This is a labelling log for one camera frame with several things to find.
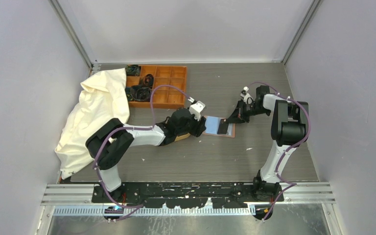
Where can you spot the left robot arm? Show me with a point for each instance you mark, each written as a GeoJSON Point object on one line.
{"type": "Point", "coordinates": [109, 143]}

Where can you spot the black coiled cable large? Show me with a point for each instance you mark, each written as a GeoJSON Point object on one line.
{"type": "Point", "coordinates": [138, 93]}

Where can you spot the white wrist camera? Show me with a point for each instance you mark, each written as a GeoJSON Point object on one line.
{"type": "Point", "coordinates": [246, 97]}
{"type": "Point", "coordinates": [196, 108]}

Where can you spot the yellow oval tray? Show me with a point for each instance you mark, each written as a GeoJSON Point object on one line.
{"type": "Point", "coordinates": [182, 137]}

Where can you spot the aluminium front rail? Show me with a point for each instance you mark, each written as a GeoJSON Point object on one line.
{"type": "Point", "coordinates": [76, 199]}

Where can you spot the orange compartment organizer tray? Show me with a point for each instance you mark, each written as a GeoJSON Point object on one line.
{"type": "Point", "coordinates": [168, 84]}

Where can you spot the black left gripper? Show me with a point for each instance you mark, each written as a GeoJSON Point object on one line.
{"type": "Point", "coordinates": [199, 127]}

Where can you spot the cream cloth bag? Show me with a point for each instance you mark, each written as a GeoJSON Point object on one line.
{"type": "Point", "coordinates": [102, 98]}

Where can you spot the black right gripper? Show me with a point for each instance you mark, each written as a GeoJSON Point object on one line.
{"type": "Point", "coordinates": [239, 113]}

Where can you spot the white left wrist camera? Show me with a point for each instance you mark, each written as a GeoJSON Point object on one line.
{"type": "Point", "coordinates": [196, 108]}

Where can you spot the black card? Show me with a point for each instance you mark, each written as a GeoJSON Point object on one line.
{"type": "Point", "coordinates": [223, 127]}

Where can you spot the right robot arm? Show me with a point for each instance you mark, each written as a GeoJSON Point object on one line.
{"type": "Point", "coordinates": [289, 129]}

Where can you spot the tan leather card holder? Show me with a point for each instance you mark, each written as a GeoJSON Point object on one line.
{"type": "Point", "coordinates": [213, 127]}

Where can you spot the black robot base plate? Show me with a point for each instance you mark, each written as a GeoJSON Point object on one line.
{"type": "Point", "coordinates": [188, 195]}

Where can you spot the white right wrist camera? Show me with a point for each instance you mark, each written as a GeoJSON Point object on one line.
{"type": "Point", "coordinates": [246, 97]}

